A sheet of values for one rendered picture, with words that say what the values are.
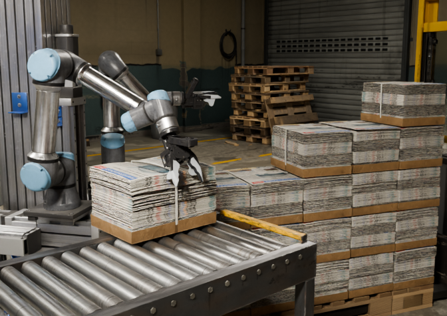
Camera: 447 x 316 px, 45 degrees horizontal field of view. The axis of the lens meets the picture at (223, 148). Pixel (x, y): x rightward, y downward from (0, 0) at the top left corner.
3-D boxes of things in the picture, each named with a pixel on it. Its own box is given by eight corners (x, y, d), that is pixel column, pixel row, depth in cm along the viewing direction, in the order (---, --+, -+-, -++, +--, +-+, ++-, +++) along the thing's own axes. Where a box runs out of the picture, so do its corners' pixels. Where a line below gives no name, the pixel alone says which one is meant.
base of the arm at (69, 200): (35, 209, 219) (34, 185, 218) (55, 200, 234) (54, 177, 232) (69, 211, 216) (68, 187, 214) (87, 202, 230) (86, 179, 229)
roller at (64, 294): (34, 272, 172) (34, 257, 171) (109, 326, 137) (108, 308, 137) (19, 277, 169) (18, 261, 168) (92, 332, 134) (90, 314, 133)
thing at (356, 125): (317, 123, 309) (317, 121, 308) (359, 121, 319) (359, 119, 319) (356, 131, 275) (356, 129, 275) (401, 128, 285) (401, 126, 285)
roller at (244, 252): (183, 229, 211) (177, 219, 208) (271, 262, 176) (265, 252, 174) (174, 237, 208) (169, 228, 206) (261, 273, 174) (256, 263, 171)
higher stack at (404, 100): (352, 288, 339) (360, 81, 318) (391, 281, 349) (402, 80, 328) (391, 315, 303) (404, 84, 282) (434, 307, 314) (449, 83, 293)
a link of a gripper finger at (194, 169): (199, 181, 195) (183, 161, 194) (209, 175, 191) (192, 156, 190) (195, 186, 193) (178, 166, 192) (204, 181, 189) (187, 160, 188)
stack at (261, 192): (173, 320, 298) (171, 172, 284) (352, 288, 339) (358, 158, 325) (195, 355, 262) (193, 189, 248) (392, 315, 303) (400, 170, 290)
